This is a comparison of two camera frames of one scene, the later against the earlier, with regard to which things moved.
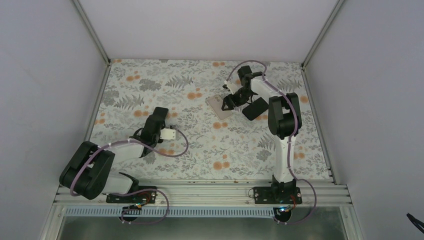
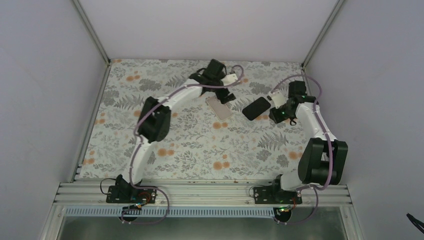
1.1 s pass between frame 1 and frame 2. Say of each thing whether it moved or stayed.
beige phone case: stayed
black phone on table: stayed
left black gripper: moved
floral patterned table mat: stayed
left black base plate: stayed
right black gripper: moved
